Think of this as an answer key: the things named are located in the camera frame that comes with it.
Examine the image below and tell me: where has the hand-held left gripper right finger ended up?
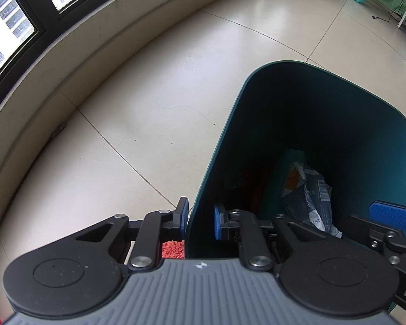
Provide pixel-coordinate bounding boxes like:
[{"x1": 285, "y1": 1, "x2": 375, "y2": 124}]
[{"x1": 214, "y1": 202, "x2": 346, "y2": 272}]

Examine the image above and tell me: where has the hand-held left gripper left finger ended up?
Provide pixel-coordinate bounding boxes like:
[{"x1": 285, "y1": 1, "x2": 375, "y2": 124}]
[{"x1": 75, "y1": 196, "x2": 190, "y2": 272}]

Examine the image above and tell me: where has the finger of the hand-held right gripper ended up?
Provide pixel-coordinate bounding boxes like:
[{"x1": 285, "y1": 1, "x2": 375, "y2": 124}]
[
  {"x1": 338, "y1": 213, "x2": 406, "y2": 269},
  {"x1": 368, "y1": 201, "x2": 406, "y2": 233}
]

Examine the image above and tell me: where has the foil snack wrapper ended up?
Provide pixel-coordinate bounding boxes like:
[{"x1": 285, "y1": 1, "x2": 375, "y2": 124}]
[{"x1": 280, "y1": 161, "x2": 343, "y2": 240}]

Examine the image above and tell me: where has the dark teal trash bin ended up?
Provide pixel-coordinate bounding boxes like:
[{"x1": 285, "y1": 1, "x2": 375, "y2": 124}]
[{"x1": 186, "y1": 60, "x2": 406, "y2": 261}]

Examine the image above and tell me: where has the coral shaggy mat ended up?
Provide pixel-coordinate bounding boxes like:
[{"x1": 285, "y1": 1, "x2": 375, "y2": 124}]
[{"x1": 161, "y1": 240, "x2": 186, "y2": 260}]

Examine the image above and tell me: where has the black power cable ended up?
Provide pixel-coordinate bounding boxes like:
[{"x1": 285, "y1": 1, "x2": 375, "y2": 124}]
[{"x1": 371, "y1": 0, "x2": 406, "y2": 23}]

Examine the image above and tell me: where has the dark window frame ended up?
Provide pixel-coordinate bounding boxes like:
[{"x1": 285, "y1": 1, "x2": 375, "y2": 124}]
[{"x1": 0, "y1": 0, "x2": 165, "y2": 111}]

